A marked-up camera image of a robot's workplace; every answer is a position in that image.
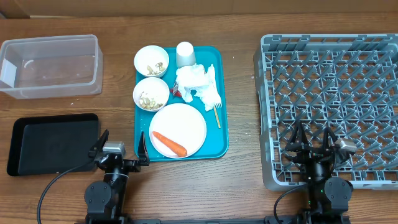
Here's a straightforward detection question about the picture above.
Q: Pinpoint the white paper cup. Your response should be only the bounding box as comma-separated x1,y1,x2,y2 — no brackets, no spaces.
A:
176,42,196,68

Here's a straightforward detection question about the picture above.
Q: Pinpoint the white bowl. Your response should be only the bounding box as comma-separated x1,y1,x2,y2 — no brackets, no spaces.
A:
132,77,170,112
134,45,170,78

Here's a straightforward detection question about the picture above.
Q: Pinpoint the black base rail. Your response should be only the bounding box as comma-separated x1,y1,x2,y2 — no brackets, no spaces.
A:
76,215,351,224

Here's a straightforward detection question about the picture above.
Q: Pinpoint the red wrapper scrap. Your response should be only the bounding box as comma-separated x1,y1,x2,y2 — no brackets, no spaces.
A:
170,82,182,98

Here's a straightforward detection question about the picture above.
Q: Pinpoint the clear plastic bin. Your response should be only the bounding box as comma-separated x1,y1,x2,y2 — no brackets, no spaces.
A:
1,34,103,99

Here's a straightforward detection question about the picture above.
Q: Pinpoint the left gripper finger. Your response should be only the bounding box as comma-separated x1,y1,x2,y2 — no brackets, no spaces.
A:
137,131,150,166
88,129,109,157

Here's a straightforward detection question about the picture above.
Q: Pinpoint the black tray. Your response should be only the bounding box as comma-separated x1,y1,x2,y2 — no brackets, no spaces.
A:
7,113,100,176

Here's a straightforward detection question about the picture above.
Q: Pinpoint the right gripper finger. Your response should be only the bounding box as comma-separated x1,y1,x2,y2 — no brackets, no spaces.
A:
285,121,310,151
322,127,338,152

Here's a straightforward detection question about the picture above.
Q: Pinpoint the orange carrot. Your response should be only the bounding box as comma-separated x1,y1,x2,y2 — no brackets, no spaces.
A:
152,131,187,157

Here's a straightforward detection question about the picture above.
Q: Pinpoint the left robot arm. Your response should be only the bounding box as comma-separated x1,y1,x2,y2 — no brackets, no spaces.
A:
84,130,150,224

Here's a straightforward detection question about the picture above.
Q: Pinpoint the crumpled white napkin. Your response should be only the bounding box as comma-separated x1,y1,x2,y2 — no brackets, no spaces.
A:
175,64,221,111

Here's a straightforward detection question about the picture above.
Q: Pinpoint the grey dishwasher rack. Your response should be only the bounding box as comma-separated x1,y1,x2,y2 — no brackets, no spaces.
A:
254,34,397,191

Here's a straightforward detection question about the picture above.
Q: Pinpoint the teal serving tray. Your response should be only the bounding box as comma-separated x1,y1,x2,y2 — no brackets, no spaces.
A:
134,46,229,162

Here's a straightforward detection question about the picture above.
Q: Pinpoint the wooden handled fork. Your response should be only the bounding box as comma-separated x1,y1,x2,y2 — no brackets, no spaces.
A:
213,103,222,129

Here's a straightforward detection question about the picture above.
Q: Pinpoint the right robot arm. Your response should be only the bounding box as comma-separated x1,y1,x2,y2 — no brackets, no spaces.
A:
285,121,358,223

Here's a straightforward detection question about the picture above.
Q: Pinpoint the white round plate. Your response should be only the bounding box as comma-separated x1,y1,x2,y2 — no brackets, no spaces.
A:
149,103,207,159

